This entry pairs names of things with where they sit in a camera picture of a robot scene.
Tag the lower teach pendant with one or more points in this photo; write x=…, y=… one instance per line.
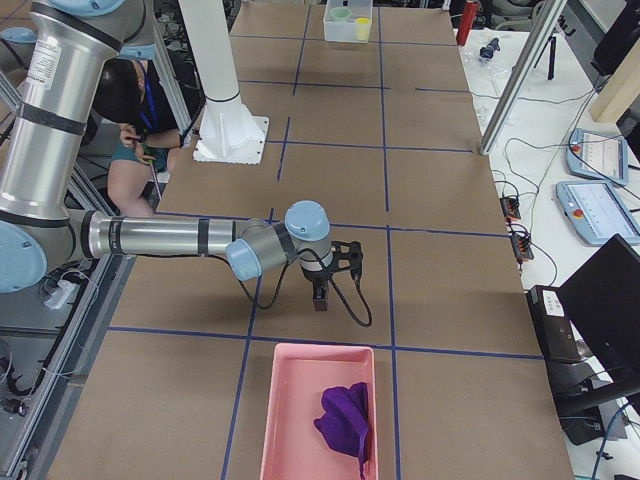
x=596, y=211

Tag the yellow plastic cup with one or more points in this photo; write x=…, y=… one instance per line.
x=362, y=28

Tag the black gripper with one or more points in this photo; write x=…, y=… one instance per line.
x=316, y=280

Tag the teach pendant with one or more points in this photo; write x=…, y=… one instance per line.
x=596, y=211
x=593, y=155

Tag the purple cloth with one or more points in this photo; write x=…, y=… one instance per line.
x=345, y=422

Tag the seated person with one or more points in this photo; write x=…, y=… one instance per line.
x=130, y=94

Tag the black computer box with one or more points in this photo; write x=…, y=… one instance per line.
x=552, y=327

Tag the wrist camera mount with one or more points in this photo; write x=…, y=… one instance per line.
x=347, y=256

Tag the upper teach pendant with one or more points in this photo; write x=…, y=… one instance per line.
x=593, y=155

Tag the crumpled clear plastic wrap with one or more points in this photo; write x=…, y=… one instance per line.
x=486, y=81

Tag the aluminium frame post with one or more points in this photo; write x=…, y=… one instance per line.
x=542, y=29

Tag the mint green bowl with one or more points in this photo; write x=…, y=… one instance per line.
x=339, y=14

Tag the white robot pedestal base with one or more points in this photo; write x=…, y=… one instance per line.
x=228, y=132

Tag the red cylinder bottle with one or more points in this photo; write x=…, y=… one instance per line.
x=466, y=21

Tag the pink plastic bin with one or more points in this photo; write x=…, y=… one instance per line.
x=293, y=447

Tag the black monitor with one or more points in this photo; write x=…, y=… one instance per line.
x=601, y=298

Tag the clear plastic storage box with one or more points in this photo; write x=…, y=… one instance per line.
x=345, y=31

